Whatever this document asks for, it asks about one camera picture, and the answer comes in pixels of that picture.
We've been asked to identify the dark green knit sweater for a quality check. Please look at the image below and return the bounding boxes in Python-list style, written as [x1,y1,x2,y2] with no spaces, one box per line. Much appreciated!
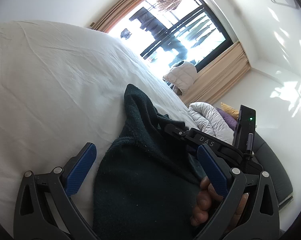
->
[92,84,205,239]

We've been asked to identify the person's right hand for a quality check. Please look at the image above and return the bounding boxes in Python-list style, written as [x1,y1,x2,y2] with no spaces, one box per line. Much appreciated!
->
[190,175,249,230]

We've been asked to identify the purple pillow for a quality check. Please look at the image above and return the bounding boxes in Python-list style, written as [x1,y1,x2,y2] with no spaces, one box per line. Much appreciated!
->
[216,108,237,131]

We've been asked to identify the grey folded duvet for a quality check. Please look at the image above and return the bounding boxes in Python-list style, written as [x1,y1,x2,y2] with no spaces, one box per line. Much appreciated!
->
[188,102,233,145]

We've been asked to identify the yellow pillow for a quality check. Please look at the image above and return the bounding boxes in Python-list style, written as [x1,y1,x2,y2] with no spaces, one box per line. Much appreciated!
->
[220,102,239,120]

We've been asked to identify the dark grey headboard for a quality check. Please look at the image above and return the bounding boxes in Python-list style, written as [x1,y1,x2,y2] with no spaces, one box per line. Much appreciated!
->
[253,132,293,210]

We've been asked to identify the beige puffer jacket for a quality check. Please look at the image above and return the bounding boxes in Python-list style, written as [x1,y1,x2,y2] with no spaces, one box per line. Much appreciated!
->
[163,61,198,95]

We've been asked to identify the beige right curtain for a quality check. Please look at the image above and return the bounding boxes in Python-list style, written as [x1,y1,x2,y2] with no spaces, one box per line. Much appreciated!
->
[180,42,251,106]

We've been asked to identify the beige curtain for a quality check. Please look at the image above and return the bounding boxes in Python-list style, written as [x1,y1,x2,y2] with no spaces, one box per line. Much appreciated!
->
[180,42,251,106]
[90,0,145,33]

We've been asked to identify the black framed window door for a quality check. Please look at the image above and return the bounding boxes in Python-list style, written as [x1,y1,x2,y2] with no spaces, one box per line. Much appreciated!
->
[109,0,238,75]

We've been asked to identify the white bed sheet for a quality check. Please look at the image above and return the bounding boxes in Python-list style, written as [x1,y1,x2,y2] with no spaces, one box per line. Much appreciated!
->
[0,20,195,233]

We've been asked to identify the beige left curtain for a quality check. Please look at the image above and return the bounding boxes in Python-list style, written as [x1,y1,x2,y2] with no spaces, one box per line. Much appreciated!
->
[90,0,145,33]

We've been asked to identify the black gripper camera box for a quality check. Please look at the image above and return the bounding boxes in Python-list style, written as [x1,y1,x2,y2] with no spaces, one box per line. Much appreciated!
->
[233,105,256,154]

